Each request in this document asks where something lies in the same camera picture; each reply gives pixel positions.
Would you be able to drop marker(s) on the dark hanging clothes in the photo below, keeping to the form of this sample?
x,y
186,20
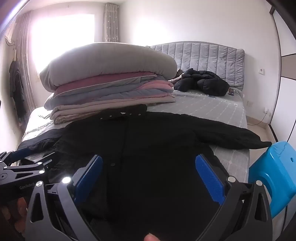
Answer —
x,y
16,88

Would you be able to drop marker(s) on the beige folded blanket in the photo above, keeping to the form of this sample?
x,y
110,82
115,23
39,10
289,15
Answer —
x,y
92,110

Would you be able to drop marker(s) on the person's right hand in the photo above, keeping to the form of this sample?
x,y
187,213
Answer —
x,y
151,238

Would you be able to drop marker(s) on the window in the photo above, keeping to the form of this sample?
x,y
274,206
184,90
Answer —
x,y
62,41

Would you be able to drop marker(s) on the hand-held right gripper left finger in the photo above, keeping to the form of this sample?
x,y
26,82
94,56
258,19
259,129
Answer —
x,y
89,178

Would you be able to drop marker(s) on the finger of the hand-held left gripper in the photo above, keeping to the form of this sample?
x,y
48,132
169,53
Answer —
x,y
22,152
30,170

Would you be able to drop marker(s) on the person's left hand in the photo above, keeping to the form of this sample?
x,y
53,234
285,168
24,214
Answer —
x,y
19,208

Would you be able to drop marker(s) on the grey folded duvet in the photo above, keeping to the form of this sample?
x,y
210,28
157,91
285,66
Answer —
x,y
111,60

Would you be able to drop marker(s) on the blue-grey folded blanket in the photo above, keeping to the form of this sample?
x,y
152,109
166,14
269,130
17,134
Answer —
x,y
92,96

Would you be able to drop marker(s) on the black coat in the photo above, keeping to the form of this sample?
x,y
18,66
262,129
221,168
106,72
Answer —
x,y
150,150

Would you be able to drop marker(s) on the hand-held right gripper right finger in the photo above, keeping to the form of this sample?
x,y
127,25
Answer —
x,y
209,178

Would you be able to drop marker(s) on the white wall socket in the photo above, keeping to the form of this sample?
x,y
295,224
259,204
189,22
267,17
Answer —
x,y
266,111
261,71

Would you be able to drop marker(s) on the small dark box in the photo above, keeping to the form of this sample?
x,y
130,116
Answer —
x,y
231,91

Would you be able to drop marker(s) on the pink folded blanket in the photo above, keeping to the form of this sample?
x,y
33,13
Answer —
x,y
159,86

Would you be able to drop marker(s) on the white wardrobe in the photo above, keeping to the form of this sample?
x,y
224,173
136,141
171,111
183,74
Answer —
x,y
286,92

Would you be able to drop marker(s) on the black puffer jacket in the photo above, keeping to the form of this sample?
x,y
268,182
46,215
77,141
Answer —
x,y
203,83

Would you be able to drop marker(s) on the mauve folded blanket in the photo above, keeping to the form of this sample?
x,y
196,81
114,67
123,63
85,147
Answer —
x,y
99,82

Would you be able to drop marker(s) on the blue plastic stool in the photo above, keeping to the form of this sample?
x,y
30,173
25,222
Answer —
x,y
272,166

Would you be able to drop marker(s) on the bed with grey sheet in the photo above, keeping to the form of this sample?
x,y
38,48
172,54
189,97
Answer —
x,y
208,111

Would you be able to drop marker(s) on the grey padded headboard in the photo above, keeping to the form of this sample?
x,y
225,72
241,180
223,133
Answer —
x,y
208,60

